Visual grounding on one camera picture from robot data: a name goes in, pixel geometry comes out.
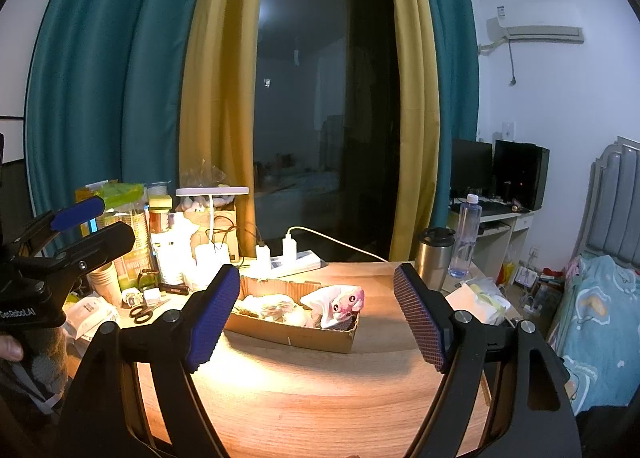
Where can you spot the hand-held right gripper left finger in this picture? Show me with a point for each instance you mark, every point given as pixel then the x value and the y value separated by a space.
pixel 212 318

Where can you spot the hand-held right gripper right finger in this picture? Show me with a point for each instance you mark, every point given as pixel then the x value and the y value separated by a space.
pixel 420 318

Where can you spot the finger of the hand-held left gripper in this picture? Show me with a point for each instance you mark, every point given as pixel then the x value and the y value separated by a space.
pixel 77 213
pixel 100 243

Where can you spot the cardboard box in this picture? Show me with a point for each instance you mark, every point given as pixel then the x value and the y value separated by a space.
pixel 300 335

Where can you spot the person's left forearm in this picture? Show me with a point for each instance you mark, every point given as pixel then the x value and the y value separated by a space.
pixel 45 368

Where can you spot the person's left hand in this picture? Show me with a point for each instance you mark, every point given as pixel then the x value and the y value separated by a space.
pixel 10 348

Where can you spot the green printed canister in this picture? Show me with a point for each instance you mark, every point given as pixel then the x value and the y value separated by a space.
pixel 134 243

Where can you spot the stack of paper cups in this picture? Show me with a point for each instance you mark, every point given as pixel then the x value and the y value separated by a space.
pixel 105 283

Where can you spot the yellow green box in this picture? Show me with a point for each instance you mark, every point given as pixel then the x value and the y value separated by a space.
pixel 117 195

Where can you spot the stainless steel tumbler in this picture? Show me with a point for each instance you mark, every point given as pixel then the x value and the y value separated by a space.
pixel 432 263

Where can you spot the white yellow plastic bag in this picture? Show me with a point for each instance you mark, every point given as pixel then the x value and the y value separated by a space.
pixel 477 300

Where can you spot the red jar with yellow lid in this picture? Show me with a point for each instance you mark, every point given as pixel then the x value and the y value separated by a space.
pixel 160 220

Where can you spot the white plastic packet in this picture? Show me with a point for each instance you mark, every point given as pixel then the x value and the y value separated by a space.
pixel 92 315

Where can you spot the white textured container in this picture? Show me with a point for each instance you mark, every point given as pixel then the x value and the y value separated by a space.
pixel 170 260

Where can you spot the black scissors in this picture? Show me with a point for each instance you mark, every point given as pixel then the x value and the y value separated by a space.
pixel 140 314

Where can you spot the grey cloth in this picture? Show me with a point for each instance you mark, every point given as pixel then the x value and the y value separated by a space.
pixel 342 327

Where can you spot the white pink plush toy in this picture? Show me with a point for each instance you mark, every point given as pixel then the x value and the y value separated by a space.
pixel 340 300

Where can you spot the brown paper bag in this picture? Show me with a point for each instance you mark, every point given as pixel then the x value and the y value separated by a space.
pixel 225 233

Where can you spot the clear plastic water bottle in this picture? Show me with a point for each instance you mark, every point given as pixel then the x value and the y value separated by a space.
pixel 465 238

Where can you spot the white power strip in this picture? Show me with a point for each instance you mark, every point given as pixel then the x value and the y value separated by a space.
pixel 295 265

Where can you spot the white computer desk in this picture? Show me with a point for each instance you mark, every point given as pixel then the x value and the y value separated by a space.
pixel 500 233

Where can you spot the white desk lamp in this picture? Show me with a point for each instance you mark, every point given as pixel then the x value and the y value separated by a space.
pixel 212 191

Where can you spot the clear plastic bag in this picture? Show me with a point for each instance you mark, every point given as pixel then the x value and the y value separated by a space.
pixel 205 172

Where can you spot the black keyboard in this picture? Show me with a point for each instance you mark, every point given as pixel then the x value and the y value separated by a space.
pixel 482 208

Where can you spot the teal curtain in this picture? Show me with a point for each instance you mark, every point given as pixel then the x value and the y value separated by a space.
pixel 110 87
pixel 457 87

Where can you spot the black computer monitor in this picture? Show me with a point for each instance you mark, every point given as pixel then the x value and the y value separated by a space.
pixel 471 167

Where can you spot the black computer monitors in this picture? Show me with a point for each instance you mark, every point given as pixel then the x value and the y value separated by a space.
pixel 520 172

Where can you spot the blue printed blanket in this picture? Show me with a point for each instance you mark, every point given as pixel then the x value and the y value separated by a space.
pixel 600 328

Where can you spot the yellow curtain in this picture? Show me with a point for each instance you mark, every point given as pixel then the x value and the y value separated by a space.
pixel 415 112
pixel 220 87

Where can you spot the grey padded headboard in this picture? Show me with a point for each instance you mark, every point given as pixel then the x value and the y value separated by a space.
pixel 610 198

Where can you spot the dark glass sliding door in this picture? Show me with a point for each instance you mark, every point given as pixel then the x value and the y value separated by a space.
pixel 325 112

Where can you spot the white air conditioner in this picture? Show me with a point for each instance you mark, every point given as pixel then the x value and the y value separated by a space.
pixel 535 31

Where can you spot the white wall socket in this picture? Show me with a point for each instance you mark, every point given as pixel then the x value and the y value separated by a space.
pixel 508 128

